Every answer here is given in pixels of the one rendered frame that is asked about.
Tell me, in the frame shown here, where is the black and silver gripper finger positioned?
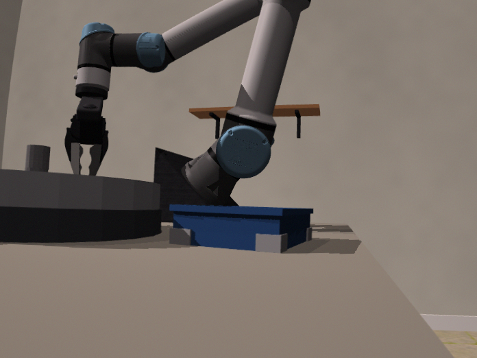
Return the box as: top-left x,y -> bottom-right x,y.
64,128 -> 83,174
88,130 -> 108,176

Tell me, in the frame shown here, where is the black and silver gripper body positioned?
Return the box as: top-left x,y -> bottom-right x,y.
71,86 -> 108,145

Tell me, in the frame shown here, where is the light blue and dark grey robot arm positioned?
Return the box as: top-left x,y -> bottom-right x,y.
73,0 -> 311,206

